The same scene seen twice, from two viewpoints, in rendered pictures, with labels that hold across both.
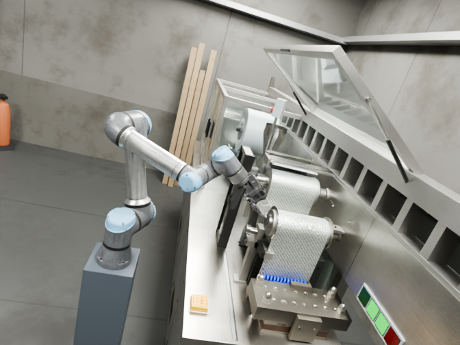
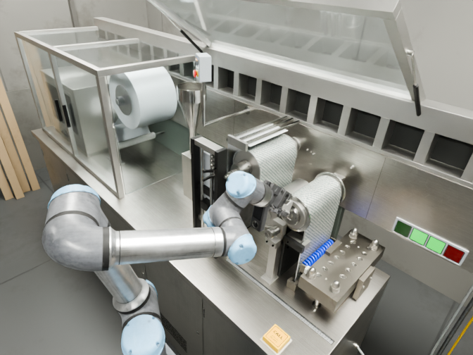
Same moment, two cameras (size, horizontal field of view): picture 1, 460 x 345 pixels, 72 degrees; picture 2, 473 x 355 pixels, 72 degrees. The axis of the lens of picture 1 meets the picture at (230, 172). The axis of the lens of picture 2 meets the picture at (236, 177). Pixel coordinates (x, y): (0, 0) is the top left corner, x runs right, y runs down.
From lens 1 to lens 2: 0.77 m
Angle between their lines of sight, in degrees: 34
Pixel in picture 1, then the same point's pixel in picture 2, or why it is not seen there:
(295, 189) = (280, 159)
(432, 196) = (462, 125)
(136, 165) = not seen: hidden behind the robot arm
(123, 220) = (153, 338)
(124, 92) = not seen: outside the picture
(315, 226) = (330, 190)
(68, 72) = not seen: outside the picture
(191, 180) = (250, 248)
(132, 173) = (115, 275)
